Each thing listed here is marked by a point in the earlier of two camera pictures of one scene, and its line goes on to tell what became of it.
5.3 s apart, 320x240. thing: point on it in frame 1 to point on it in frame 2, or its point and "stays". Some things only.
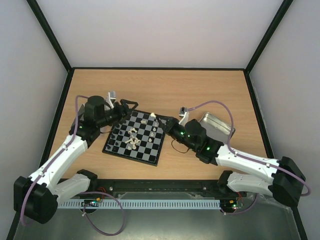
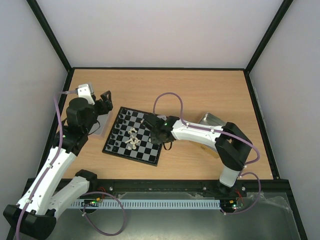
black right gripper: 171,124 to 150,120
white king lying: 131,129 stays
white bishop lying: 134,138 stays
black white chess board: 140,138 stays
